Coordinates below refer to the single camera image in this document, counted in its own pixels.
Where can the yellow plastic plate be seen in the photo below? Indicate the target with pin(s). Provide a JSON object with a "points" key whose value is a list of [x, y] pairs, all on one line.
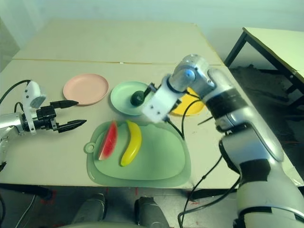
{"points": [[187, 109]]}

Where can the yellow toy banana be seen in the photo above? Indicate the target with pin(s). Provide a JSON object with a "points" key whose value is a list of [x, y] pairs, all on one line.
{"points": [[133, 142]]}

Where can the green cutting board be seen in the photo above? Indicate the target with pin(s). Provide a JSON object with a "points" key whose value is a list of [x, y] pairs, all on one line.
{"points": [[156, 156]]}

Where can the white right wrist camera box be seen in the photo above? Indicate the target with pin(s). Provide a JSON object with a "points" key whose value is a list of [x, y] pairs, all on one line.
{"points": [[161, 102]]}

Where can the mint green plastic plate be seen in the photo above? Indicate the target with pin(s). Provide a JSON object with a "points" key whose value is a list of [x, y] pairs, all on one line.
{"points": [[121, 99]]}

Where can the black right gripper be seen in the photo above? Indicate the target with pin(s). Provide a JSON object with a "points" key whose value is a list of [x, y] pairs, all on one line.
{"points": [[178, 103]]}

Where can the dark green toy avocado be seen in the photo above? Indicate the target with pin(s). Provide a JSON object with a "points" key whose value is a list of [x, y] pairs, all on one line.
{"points": [[137, 99]]}

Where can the side table with black legs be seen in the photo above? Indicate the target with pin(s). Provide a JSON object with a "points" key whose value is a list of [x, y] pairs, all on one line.
{"points": [[273, 40]]}

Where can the grey robot left leg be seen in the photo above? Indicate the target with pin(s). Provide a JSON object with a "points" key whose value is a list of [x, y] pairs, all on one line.
{"points": [[90, 209]]}

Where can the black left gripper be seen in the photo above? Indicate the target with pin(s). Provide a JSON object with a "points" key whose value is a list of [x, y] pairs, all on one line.
{"points": [[45, 117]]}

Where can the toy watermelon slice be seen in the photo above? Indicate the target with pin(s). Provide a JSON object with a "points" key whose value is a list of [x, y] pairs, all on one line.
{"points": [[109, 142]]}

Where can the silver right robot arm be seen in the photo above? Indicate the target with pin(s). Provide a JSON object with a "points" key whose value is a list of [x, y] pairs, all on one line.
{"points": [[249, 133]]}

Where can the pink plastic plate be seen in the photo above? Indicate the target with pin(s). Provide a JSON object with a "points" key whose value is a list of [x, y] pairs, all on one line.
{"points": [[85, 90]]}

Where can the grey robot right leg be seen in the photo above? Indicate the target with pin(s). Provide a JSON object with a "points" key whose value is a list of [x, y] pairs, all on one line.
{"points": [[149, 211]]}

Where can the grey robot leg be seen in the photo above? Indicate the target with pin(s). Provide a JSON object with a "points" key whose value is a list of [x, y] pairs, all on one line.
{"points": [[149, 211], [90, 209]]}

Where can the black table foot bar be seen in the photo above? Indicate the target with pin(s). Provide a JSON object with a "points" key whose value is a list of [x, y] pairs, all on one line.
{"points": [[213, 193], [23, 190]]}

